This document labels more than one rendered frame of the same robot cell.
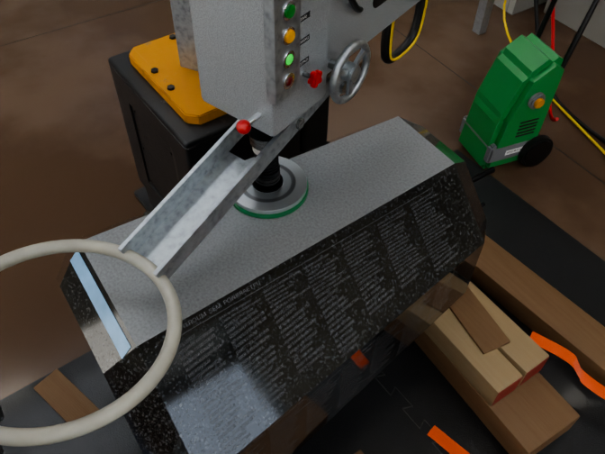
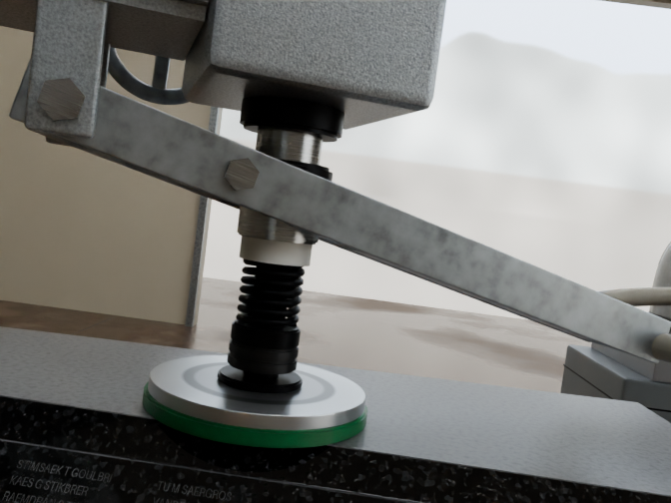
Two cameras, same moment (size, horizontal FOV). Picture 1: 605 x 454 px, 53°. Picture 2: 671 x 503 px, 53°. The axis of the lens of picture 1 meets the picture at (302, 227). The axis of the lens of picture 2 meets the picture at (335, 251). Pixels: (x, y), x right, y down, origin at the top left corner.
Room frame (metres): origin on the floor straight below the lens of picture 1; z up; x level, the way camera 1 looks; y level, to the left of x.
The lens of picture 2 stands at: (1.66, 0.52, 1.07)
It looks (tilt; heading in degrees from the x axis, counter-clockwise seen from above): 3 degrees down; 215
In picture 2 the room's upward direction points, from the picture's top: 7 degrees clockwise
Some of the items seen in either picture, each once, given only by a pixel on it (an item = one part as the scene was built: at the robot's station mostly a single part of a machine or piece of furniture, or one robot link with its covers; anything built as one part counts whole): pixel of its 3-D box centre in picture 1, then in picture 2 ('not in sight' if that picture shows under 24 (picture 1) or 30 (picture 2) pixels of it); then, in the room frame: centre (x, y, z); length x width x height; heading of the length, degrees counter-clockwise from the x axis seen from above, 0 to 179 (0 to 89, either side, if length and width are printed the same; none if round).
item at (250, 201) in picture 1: (267, 183); (259, 387); (1.15, 0.10, 0.89); 0.21 x 0.21 x 0.01
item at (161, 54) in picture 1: (216, 63); not in sight; (1.89, 0.33, 0.76); 0.49 x 0.49 x 0.05; 37
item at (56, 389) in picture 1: (67, 399); not in sight; (0.92, 0.81, 0.02); 0.25 x 0.10 x 0.01; 51
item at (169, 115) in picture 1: (225, 145); not in sight; (1.89, 0.33, 0.37); 0.66 x 0.66 x 0.74; 37
